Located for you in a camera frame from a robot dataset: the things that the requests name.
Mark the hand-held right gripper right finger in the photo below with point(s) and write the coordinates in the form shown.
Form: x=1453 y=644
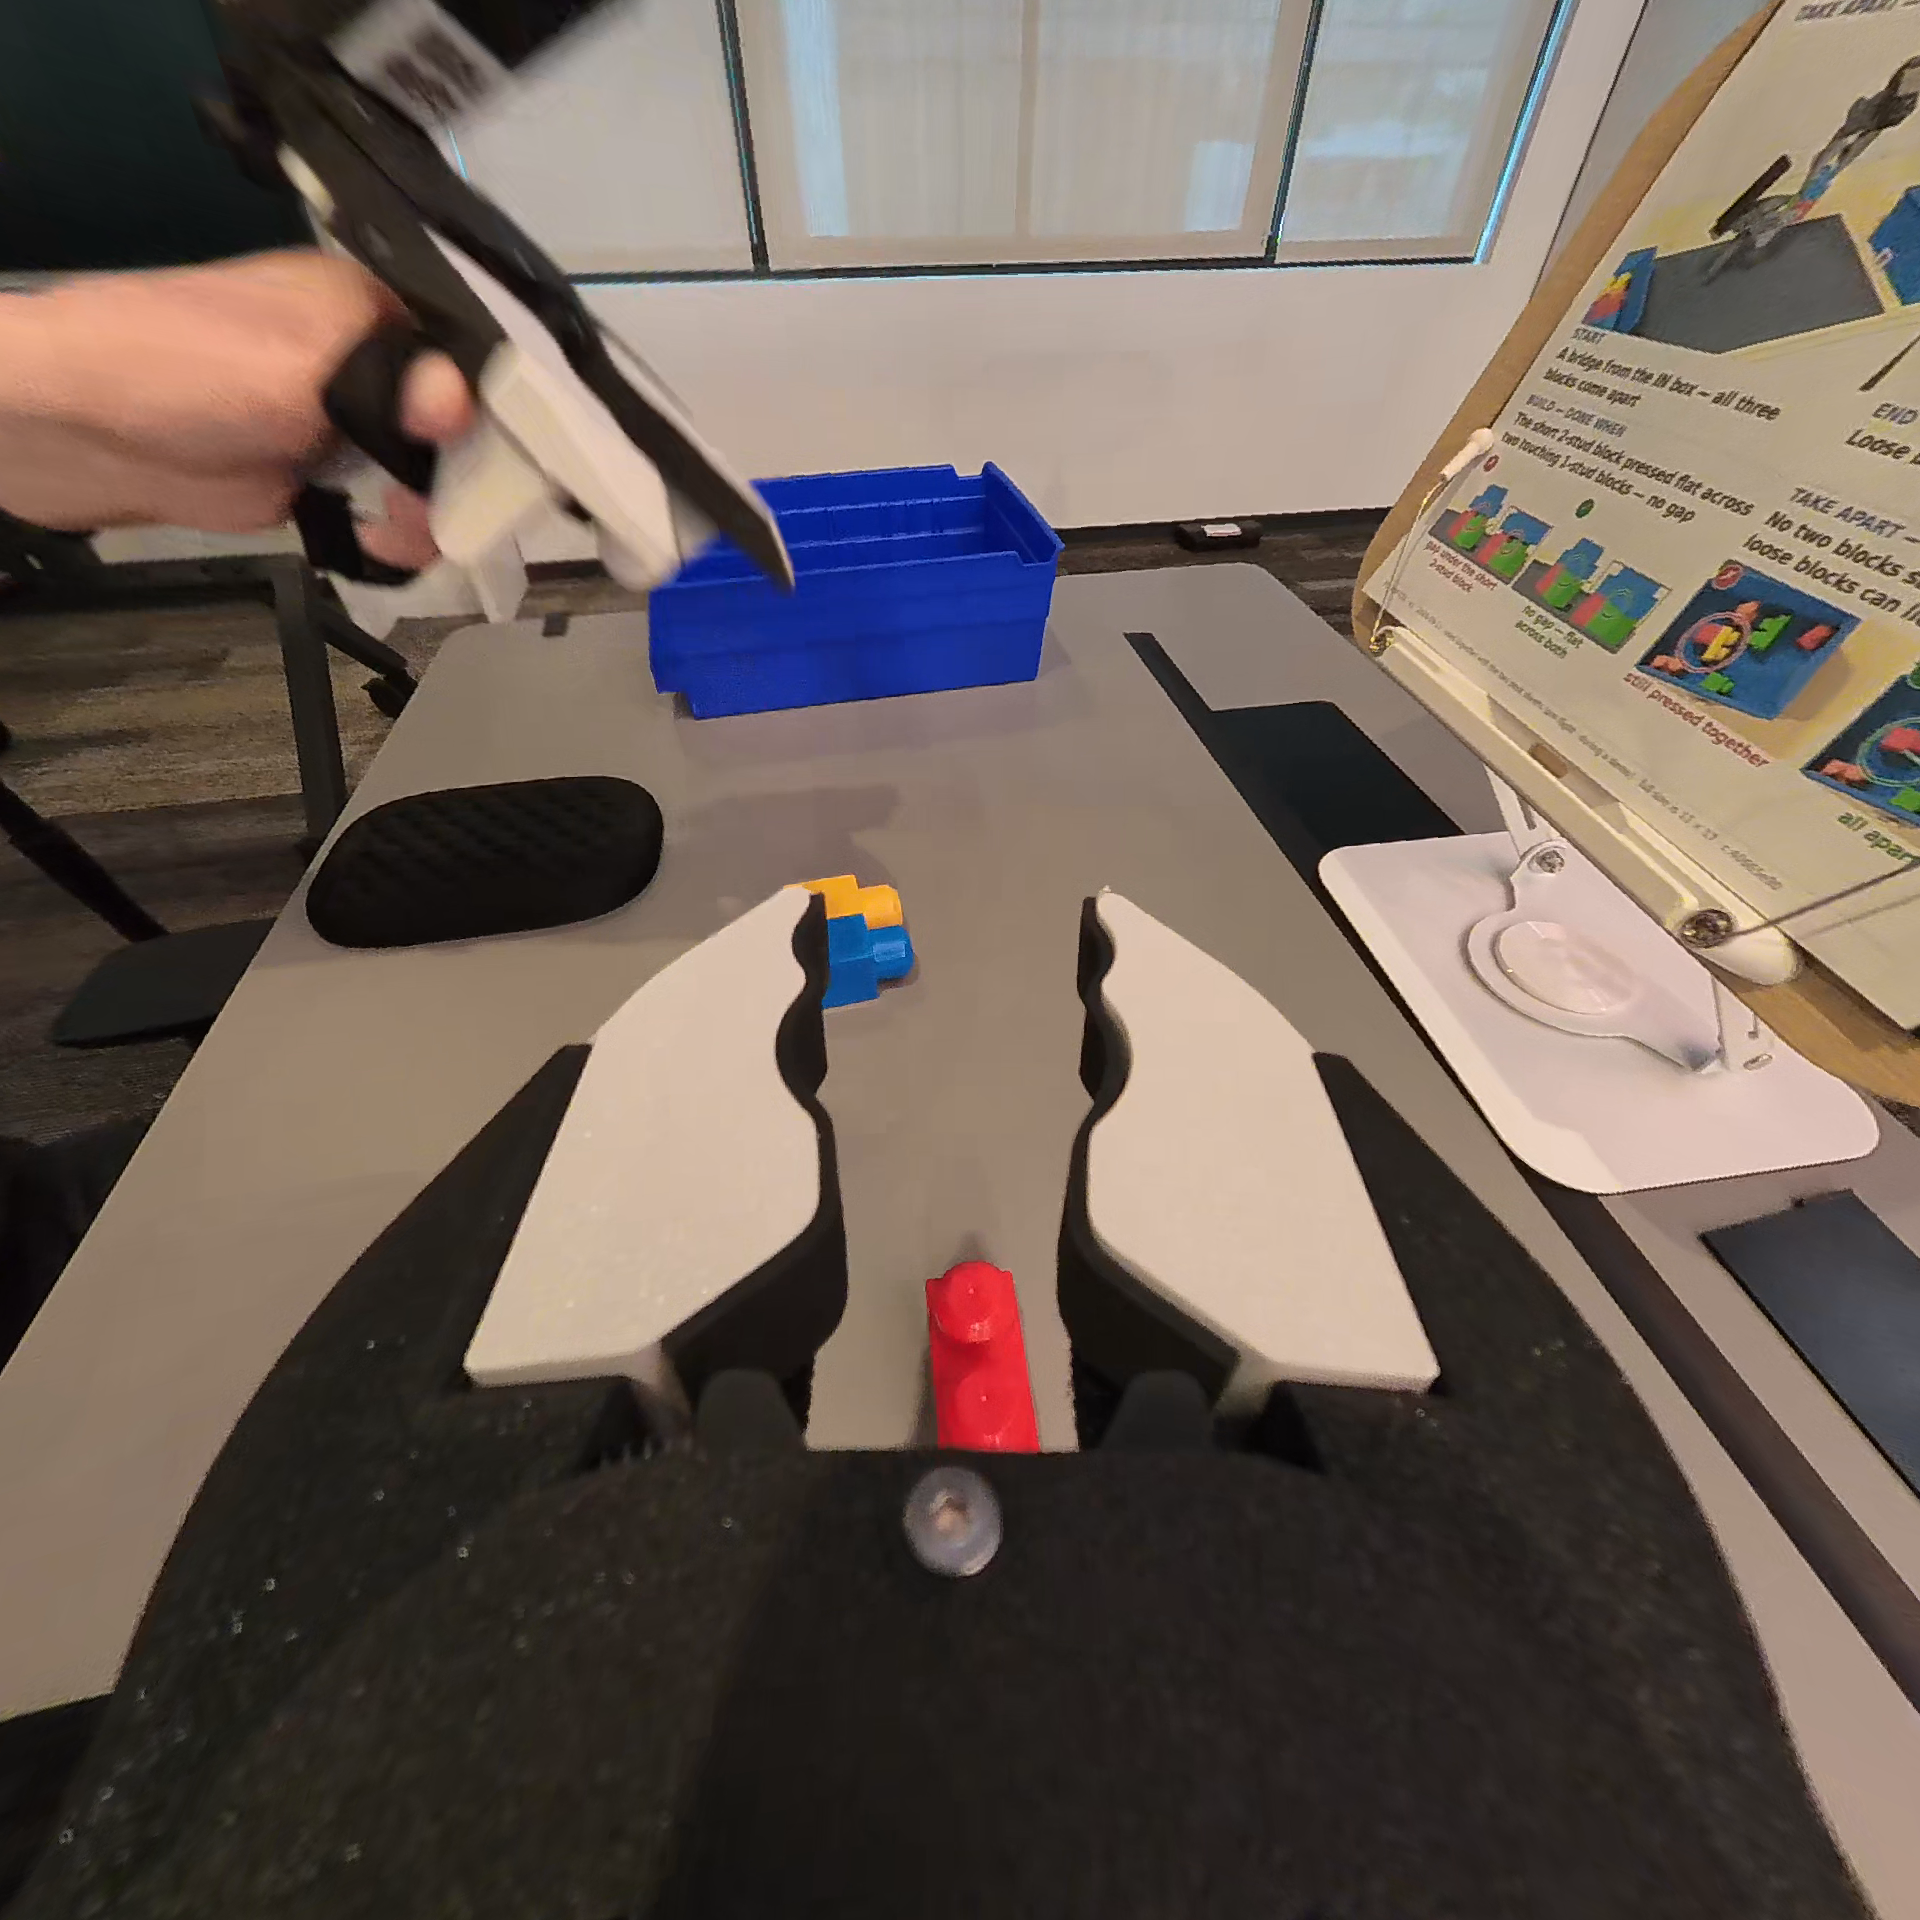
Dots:
x=1262 y=1200

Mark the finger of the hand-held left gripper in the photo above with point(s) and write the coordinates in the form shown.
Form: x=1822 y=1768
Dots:
x=616 y=449

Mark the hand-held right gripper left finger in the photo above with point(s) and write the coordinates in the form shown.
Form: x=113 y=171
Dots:
x=645 y=1185

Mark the blue one-stud block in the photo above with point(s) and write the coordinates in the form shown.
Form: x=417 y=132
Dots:
x=857 y=960

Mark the blue plastic bin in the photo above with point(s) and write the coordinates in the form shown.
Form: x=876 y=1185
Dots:
x=872 y=631

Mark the red block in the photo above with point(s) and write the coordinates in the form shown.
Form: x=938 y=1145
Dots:
x=982 y=1365

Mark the orange one-stud block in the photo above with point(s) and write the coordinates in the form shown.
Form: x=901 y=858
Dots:
x=862 y=897

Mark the black desk inlay panel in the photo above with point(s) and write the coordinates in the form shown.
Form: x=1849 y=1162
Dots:
x=1320 y=765

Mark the grey desk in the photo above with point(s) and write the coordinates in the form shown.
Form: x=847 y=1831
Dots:
x=974 y=781

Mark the person's left hand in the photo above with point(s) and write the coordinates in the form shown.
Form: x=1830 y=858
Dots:
x=165 y=391

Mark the black textured pad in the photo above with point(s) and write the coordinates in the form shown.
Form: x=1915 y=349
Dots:
x=480 y=864

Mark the large gridded window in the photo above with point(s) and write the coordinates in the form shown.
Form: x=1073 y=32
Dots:
x=1050 y=120

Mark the dark blue flat panel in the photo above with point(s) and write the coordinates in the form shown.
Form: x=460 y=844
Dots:
x=1830 y=1319

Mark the person's black jacket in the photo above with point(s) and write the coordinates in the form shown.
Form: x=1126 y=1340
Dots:
x=61 y=1231

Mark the small black floor device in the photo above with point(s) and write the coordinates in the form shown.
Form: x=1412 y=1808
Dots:
x=1218 y=532

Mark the printed instruction sheet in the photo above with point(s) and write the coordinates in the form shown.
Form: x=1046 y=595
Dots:
x=1726 y=527

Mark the rounded wooden board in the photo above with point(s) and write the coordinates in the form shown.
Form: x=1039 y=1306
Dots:
x=1576 y=255

